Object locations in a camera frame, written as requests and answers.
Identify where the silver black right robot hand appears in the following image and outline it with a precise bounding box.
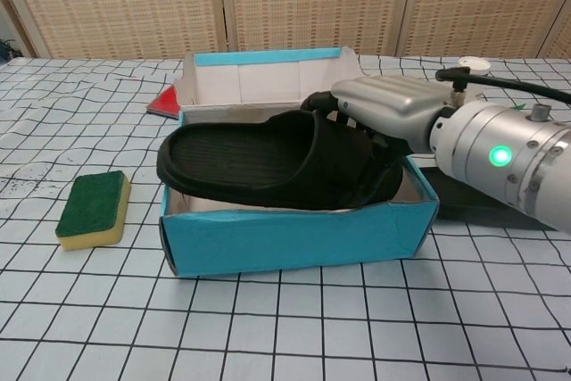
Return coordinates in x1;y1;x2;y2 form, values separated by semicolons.
301;76;463;154

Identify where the blue cardboard shoe box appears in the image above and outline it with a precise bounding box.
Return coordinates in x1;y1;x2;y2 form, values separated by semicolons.
159;46;441;278

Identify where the white paper cup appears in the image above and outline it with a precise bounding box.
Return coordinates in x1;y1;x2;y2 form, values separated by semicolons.
457;55;491;104

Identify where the red flat pad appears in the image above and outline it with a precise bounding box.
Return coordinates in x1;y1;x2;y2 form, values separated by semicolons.
145;84;182;121

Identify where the green yellow sponge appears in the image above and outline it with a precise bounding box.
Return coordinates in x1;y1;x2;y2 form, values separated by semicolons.
54;170;132;252

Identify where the blue checkered tablecloth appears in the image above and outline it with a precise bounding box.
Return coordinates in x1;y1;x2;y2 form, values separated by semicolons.
0;54;571;381

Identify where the dark green plant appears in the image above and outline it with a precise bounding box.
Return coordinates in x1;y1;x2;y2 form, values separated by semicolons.
0;37;21;63

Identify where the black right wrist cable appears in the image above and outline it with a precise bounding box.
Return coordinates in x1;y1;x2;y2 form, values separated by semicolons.
434;66;571;105

